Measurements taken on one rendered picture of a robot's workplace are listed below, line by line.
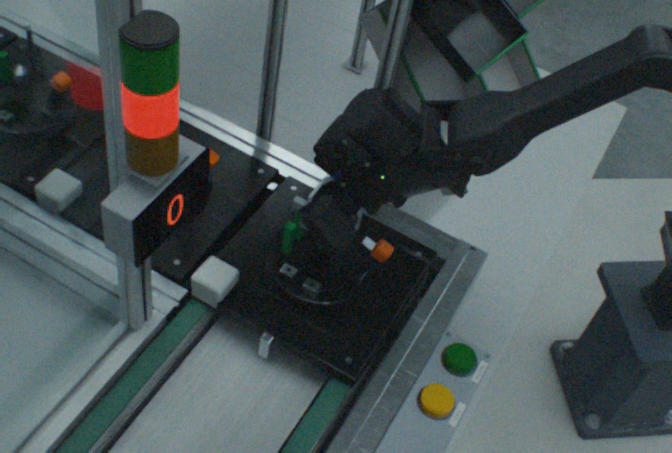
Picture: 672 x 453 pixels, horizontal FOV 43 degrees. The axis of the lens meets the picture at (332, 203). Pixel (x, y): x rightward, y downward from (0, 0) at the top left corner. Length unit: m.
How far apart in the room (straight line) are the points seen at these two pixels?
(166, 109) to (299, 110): 0.75
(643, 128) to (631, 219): 1.64
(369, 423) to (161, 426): 0.24
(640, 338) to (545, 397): 0.21
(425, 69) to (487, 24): 0.12
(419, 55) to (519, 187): 0.35
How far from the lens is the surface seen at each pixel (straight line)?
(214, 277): 1.08
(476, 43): 1.14
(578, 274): 1.39
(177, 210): 0.88
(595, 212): 1.49
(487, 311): 1.29
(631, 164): 2.98
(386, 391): 1.07
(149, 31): 0.73
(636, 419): 1.23
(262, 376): 1.10
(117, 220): 0.83
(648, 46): 0.82
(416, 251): 1.18
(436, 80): 1.25
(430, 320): 1.13
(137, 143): 0.80
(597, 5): 3.65
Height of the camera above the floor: 1.86
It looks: 48 degrees down
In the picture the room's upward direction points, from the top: 12 degrees clockwise
